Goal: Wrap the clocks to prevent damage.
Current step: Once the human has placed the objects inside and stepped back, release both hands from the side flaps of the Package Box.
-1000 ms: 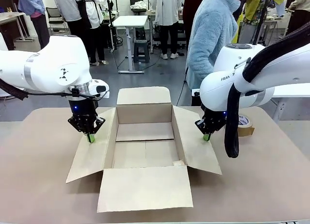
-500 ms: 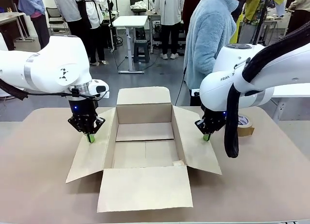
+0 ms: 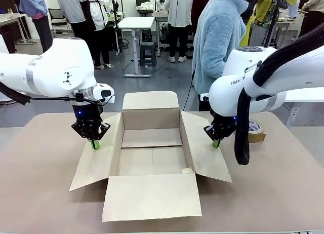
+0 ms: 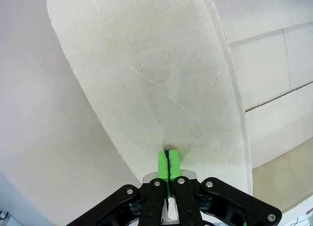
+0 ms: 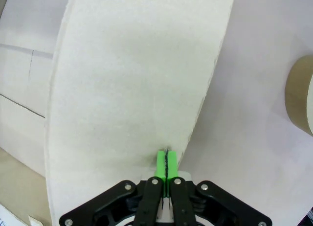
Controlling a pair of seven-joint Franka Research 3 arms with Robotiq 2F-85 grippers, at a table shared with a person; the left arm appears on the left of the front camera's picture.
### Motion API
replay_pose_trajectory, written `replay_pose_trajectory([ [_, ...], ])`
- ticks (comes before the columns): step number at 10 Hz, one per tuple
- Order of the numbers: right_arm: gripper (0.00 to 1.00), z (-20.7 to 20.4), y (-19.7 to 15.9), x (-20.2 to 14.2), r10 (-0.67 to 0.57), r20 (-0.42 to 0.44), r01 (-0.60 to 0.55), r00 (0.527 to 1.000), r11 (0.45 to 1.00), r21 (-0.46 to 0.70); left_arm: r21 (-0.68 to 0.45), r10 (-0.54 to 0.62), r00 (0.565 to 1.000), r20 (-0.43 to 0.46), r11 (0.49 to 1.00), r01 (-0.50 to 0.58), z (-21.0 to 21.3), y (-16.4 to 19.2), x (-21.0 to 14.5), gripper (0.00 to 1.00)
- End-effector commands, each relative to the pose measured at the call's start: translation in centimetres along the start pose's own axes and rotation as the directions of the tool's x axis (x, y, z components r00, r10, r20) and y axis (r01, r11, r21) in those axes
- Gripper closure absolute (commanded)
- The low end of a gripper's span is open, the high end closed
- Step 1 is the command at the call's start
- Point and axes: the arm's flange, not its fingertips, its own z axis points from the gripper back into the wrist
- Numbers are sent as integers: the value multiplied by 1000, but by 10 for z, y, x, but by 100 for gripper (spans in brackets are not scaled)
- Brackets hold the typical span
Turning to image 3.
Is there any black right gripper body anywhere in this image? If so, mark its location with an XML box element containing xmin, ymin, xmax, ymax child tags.
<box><xmin>210</xmin><ymin>111</ymin><xmax>238</xmax><ymax>141</ymax></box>

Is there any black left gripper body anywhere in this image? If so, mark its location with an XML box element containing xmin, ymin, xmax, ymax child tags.
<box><xmin>72</xmin><ymin>104</ymin><xmax>104</xmax><ymax>140</ymax></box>

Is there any brown packing tape roll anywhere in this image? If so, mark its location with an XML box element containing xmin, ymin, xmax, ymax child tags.
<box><xmin>247</xmin><ymin>120</ymin><xmax>267</xmax><ymax>143</ymax></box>

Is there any brown cardboard box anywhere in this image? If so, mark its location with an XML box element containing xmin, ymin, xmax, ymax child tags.
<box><xmin>69</xmin><ymin>91</ymin><xmax>233</xmax><ymax>222</ymax></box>

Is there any person in blue fleece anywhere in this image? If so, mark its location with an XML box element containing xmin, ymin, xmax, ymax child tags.
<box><xmin>192</xmin><ymin>0</ymin><xmax>250</xmax><ymax>112</ymax></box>

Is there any black plastic stool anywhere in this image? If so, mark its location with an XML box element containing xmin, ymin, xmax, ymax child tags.
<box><xmin>139</xmin><ymin>42</ymin><xmax>157</xmax><ymax>67</ymax></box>

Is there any large white table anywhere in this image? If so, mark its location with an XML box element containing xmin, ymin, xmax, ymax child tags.
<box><xmin>283</xmin><ymin>87</ymin><xmax>324</xmax><ymax>126</ymax></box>

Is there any person with black apron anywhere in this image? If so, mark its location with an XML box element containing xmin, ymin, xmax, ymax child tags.
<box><xmin>77</xmin><ymin>0</ymin><xmax>112</xmax><ymax>69</ymax></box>

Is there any white standing desk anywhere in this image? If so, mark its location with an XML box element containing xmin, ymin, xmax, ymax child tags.
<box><xmin>115</xmin><ymin>16</ymin><xmax>155</xmax><ymax>78</ymax></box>

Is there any black mesh office chair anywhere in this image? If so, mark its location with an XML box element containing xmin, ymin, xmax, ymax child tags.
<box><xmin>48</xmin><ymin>8</ymin><xmax>73</xmax><ymax>36</ymax></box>

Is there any black tripod pole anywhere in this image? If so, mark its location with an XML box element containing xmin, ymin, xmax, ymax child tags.
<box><xmin>263</xmin><ymin>0</ymin><xmax>283</xmax><ymax>49</ymax></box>

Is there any person in pale grey jacket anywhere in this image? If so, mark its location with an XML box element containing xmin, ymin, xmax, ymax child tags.
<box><xmin>55</xmin><ymin>0</ymin><xmax>97</xmax><ymax>67</ymax></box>

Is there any white perforated air purifier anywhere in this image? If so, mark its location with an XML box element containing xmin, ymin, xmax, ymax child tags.
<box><xmin>0</xmin><ymin>33</ymin><xmax>12</xmax><ymax>105</ymax></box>

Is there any black chair with cloth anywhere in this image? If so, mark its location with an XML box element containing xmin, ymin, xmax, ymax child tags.
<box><xmin>136</xmin><ymin>0</ymin><xmax>154</xmax><ymax>17</ymax></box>

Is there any light wood side table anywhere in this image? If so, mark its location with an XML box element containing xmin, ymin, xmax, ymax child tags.
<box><xmin>0</xmin><ymin>13</ymin><xmax>28</xmax><ymax>46</ymax></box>

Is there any person in white coat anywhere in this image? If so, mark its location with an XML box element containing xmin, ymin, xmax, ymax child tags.
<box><xmin>161</xmin><ymin>0</ymin><xmax>194</xmax><ymax>63</ymax></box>

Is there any person in blue shirt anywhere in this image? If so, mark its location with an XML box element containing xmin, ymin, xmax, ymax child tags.
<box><xmin>19</xmin><ymin>0</ymin><xmax>54</xmax><ymax>54</ymax></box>

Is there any person in yellow jacket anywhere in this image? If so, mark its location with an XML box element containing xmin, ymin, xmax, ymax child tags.
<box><xmin>249</xmin><ymin>0</ymin><xmax>299</xmax><ymax>46</ymax></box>

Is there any person in beige top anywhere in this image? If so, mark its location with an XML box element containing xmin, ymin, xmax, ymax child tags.
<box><xmin>298</xmin><ymin>0</ymin><xmax>324</xmax><ymax>40</ymax></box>

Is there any black right arm cable sleeve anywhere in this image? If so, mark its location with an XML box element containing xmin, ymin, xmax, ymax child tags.
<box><xmin>234</xmin><ymin>23</ymin><xmax>324</xmax><ymax>166</ymax></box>

